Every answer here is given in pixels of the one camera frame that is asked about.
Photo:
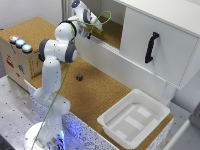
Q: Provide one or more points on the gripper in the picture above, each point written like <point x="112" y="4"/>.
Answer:
<point x="88" y="28"/>

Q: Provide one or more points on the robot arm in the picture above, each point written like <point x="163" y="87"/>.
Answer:
<point x="51" y="76"/>

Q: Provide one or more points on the yellow block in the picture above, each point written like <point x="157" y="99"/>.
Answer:
<point x="100" y="30"/>

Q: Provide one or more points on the purple block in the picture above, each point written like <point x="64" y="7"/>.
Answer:
<point x="79" y="77"/>

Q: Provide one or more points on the white cabinet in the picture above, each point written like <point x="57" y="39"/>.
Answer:
<point x="110" y="71"/>

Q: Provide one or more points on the wooden drawer box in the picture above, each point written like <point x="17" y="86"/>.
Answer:
<point x="31" y="31"/>

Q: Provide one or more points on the green button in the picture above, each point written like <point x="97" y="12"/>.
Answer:
<point x="26" y="48"/>

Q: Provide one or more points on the blue button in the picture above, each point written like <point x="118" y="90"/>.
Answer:
<point x="20" y="42"/>

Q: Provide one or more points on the red button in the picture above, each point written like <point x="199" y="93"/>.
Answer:
<point x="14" y="39"/>

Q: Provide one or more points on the white sliding door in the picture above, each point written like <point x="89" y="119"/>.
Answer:
<point x="170" y="50"/>

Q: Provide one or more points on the white plastic box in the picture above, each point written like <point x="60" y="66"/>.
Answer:
<point x="133" y="118"/>

